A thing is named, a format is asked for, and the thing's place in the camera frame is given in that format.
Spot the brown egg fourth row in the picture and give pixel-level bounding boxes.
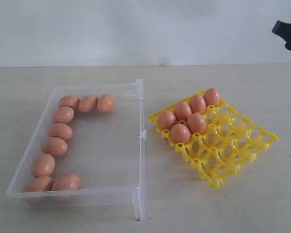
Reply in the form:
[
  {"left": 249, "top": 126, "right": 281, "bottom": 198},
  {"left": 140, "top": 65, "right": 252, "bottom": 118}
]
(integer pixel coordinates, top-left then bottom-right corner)
[
  {"left": 203, "top": 88, "right": 221, "bottom": 106},
  {"left": 41, "top": 137, "right": 68, "bottom": 157}
]

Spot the brown egg fifth row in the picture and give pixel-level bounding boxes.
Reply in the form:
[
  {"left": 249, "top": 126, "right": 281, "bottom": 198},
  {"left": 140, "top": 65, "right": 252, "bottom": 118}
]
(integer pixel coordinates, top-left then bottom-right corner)
[
  {"left": 31, "top": 153, "right": 55, "bottom": 178},
  {"left": 188, "top": 94, "right": 206, "bottom": 114},
  {"left": 170, "top": 124, "right": 191, "bottom": 144}
]

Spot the brown egg second row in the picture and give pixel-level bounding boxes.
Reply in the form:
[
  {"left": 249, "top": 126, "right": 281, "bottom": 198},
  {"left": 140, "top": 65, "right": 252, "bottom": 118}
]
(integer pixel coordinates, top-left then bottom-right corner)
[
  {"left": 187, "top": 113, "right": 207, "bottom": 134},
  {"left": 52, "top": 106, "right": 75, "bottom": 124}
]

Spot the brown egg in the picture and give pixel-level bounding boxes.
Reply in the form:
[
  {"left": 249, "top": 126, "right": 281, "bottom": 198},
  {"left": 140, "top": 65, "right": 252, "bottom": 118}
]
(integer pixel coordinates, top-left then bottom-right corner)
[
  {"left": 23, "top": 176, "right": 54, "bottom": 204},
  {"left": 78, "top": 95, "right": 98, "bottom": 113},
  {"left": 51, "top": 173, "right": 81, "bottom": 191},
  {"left": 174, "top": 101, "right": 192, "bottom": 121},
  {"left": 58, "top": 95, "right": 80, "bottom": 110},
  {"left": 97, "top": 94, "right": 115, "bottom": 113},
  {"left": 158, "top": 110, "right": 177, "bottom": 130}
]

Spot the brown egg third row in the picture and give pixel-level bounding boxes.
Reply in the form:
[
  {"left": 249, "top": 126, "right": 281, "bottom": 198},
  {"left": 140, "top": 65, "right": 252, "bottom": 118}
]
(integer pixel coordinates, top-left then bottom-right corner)
[{"left": 48, "top": 123, "right": 73, "bottom": 141}]

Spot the yellow plastic egg tray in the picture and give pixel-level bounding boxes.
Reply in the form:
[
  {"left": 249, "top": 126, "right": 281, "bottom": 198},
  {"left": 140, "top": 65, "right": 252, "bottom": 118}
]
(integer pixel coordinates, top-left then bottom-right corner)
[{"left": 148, "top": 99, "right": 279, "bottom": 189}]

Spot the clear plastic tray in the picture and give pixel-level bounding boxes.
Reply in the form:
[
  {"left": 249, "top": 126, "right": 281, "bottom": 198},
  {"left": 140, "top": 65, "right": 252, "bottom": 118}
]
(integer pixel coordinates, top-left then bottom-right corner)
[{"left": 6, "top": 79, "right": 146, "bottom": 220}]

